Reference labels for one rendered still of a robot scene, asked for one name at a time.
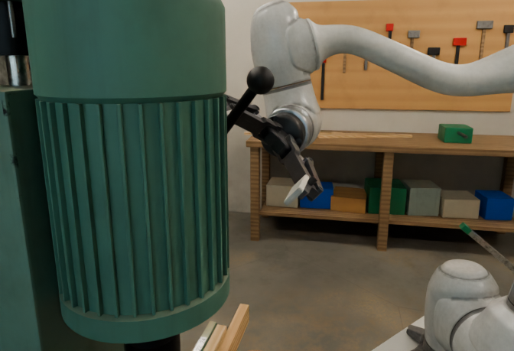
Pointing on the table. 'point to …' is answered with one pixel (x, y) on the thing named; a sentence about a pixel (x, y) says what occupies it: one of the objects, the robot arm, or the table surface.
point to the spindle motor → (132, 150)
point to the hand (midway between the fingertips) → (257, 158)
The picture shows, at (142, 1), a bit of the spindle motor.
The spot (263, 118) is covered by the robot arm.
